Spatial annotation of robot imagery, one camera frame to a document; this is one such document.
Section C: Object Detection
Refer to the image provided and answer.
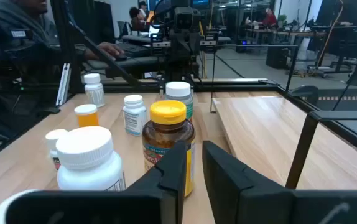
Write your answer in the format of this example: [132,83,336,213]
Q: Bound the open laptop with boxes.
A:
[149,24,162,38]

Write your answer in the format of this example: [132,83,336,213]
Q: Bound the white bottle blue-edged label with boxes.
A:
[122,95,148,137]

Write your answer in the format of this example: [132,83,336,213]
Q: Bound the black office chair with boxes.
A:
[118,21,131,40]

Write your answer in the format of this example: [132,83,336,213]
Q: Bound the small white bottle grey label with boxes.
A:
[83,73,106,108]

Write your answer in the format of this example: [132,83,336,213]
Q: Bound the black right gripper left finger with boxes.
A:
[6,139,188,224]

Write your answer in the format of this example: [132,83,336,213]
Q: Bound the black computer tower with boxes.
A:
[236,39,248,54]

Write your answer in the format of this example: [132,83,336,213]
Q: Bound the grey table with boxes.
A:
[122,34,232,44]

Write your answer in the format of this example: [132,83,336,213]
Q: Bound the long wooden table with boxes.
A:
[246,27,327,39]

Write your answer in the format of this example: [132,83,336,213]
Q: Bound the person's hand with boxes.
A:
[97,42,125,62]

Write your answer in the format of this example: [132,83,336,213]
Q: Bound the person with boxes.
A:
[261,7,279,29]
[128,6,147,32]
[0,0,125,94]
[137,1,148,18]

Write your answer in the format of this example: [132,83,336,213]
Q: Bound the silver aluminium bar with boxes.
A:
[55,63,72,106]

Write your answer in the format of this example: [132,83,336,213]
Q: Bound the black metal rig frame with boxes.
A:
[0,0,357,166]

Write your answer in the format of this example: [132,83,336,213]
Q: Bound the clear bottle green label white cap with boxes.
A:
[165,81,194,122]

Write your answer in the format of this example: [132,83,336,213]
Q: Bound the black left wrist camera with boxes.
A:
[174,6,202,32]

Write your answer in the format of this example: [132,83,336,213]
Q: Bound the black standing desk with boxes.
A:
[308,24,357,86]

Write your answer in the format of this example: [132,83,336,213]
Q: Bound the wooden shelf black metal frame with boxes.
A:
[209,43,357,191]

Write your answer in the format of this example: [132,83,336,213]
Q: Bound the yellow hanging cable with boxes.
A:
[315,0,345,68]

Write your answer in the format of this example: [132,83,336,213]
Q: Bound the brown fish oil bottle yellow cap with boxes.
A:
[141,100,197,197]

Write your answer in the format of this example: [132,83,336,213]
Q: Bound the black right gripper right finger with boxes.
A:
[202,140,357,224]

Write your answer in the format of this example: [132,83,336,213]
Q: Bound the computer monitor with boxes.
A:
[191,0,211,10]

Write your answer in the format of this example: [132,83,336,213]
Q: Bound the black mat orange stripes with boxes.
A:
[301,88,357,111]

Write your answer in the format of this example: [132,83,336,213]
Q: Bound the black keyboard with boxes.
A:
[116,42,151,58]

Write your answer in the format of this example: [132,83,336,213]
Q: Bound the black cabinet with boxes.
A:
[265,46,291,70]

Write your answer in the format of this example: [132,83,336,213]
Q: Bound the dark grey desk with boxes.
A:
[83,55,167,74]

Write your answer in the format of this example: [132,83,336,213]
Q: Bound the large plain white bottle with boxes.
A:
[55,126,126,191]

